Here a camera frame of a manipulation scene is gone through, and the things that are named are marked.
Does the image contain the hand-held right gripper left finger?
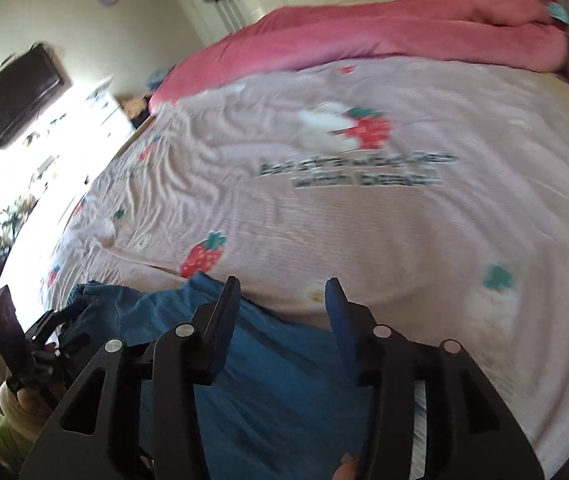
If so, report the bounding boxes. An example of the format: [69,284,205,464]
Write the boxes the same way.
[19,276,241,480]

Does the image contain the folded blue clothes pile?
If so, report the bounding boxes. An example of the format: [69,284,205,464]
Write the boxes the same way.
[146,65,180,89]

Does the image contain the pink strawberry printed bed sheet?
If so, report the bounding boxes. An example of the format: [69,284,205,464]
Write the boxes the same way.
[0,57,569,471]

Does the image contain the white door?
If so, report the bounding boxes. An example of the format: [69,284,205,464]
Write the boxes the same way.
[164,0,265,47]

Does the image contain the person's right hand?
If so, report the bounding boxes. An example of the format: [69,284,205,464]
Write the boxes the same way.
[333,452,365,480]

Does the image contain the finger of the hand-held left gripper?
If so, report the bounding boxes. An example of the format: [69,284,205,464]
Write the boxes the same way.
[39,332,92,376]
[23,309,72,346]

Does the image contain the blue denim pants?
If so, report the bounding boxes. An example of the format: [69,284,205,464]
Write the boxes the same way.
[59,270,380,480]

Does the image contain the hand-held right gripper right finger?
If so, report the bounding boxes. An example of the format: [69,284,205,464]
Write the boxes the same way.
[324,277,545,480]

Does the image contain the teal red knitted toy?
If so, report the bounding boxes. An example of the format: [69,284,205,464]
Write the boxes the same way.
[544,1,569,26]

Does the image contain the yellow floral cloth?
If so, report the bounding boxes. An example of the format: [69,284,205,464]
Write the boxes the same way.
[122,95,153,127]

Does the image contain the black wall television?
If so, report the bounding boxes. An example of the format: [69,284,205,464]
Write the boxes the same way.
[0,44,74,153]

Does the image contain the cluttered desk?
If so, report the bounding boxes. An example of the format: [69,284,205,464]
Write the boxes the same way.
[0,157,90,281]

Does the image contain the white drawer cabinet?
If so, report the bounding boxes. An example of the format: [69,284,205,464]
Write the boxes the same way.
[70,77,138,161]

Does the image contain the person's left hand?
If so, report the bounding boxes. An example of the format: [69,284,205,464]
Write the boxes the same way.
[0,382,60,441]

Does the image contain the pink fleece duvet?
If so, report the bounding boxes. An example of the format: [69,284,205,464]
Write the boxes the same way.
[148,0,569,111]

